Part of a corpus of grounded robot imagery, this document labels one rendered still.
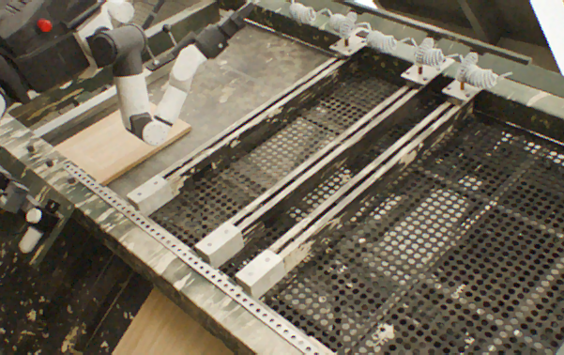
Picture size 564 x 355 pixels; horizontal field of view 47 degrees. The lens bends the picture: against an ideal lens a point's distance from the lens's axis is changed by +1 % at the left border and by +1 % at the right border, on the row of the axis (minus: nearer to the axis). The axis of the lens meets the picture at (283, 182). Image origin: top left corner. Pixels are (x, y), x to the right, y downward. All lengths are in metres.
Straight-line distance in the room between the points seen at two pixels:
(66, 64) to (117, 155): 0.45
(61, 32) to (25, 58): 0.13
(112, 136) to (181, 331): 0.80
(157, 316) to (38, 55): 0.87
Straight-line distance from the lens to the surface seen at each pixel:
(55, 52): 2.04
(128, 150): 2.38
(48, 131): 2.57
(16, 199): 2.27
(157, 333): 2.15
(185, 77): 2.04
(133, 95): 2.00
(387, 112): 2.27
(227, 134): 2.25
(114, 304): 2.31
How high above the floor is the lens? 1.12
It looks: 3 degrees up
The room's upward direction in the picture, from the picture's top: 32 degrees clockwise
